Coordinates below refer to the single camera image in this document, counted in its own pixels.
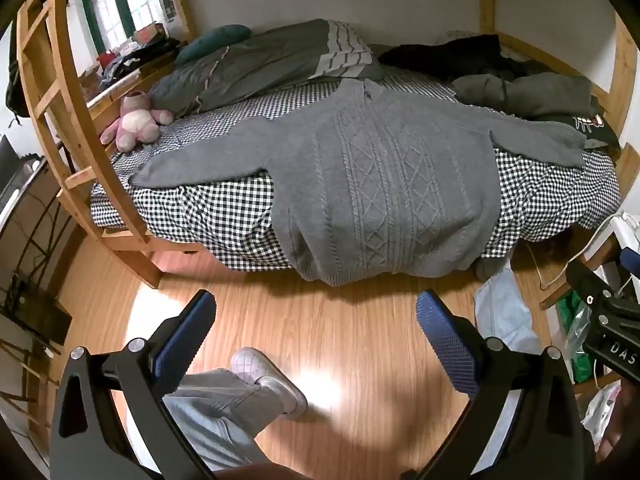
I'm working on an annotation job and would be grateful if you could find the person's right forearm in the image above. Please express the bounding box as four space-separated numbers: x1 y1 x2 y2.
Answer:
602 382 640 458

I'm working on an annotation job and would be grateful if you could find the wooden stool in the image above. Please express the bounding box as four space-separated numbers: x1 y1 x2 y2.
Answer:
540 232 621 311

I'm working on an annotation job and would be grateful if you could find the black backpack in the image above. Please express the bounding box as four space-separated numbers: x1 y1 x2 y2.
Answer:
6 57 31 116

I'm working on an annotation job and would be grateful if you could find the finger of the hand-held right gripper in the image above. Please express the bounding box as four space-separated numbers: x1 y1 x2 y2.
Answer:
565 259 640 318

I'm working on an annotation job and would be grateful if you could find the clear plastic bag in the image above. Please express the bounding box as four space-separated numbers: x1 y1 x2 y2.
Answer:
565 305 593 361

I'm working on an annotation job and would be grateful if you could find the grey striped pillow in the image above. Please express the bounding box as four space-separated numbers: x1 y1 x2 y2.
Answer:
250 19 386 83

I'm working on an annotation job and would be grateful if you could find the cluttered wooden desk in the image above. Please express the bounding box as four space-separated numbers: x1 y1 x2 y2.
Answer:
77 35 181 111

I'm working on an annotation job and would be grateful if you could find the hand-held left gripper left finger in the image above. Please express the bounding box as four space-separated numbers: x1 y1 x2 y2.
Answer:
49 289 217 480

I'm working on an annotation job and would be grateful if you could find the teal pillow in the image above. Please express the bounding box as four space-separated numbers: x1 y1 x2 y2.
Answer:
175 25 251 65

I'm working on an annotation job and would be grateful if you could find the white shoe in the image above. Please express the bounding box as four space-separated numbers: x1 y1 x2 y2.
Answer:
231 347 308 420

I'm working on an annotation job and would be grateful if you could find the grey quilt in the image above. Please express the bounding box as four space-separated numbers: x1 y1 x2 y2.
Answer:
147 42 321 116

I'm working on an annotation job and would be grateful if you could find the black clothes pile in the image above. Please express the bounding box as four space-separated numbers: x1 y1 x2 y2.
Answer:
378 34 506 81

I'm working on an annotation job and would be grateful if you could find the grey cable-knit sweater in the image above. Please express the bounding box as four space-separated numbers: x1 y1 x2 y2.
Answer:
129 79 587 286

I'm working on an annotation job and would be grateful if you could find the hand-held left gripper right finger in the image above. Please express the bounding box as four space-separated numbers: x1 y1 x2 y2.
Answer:
400 289 598 480

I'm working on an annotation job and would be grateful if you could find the black white checkered bed sheet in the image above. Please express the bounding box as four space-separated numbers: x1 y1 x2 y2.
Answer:
90 45 623 273

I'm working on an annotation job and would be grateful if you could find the cardboard box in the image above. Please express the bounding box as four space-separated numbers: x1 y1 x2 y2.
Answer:
132 22 166 43

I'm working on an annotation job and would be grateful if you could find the person's leg in jeans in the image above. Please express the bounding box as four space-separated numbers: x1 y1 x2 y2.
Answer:
162 367 261 473

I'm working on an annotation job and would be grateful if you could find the white cable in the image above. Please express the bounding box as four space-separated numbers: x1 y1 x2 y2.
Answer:
530 212 626 291

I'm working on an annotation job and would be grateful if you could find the pink plush toy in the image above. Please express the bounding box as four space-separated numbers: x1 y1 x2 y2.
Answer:
100 91 175 152

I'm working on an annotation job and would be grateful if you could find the black monitor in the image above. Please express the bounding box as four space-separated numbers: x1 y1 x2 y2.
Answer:
0 135 31 211

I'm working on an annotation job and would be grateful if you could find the white plastic bag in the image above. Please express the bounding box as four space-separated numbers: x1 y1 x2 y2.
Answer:
582 382 621 446

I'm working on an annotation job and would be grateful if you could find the green plastic bag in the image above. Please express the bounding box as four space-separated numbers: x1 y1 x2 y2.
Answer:
557 292 593 383

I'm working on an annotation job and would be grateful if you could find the light blue cloth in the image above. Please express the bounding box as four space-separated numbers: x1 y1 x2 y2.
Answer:
474 265 543 356

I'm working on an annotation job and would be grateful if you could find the window with green frame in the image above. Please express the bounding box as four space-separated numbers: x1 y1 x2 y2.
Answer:
80 0 166 51

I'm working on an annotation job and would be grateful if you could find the wooden bed frame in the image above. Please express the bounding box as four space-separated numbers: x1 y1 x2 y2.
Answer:
15 0 640 288

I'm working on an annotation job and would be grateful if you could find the dark green printed garment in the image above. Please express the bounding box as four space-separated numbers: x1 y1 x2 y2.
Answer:
537 95 621 150

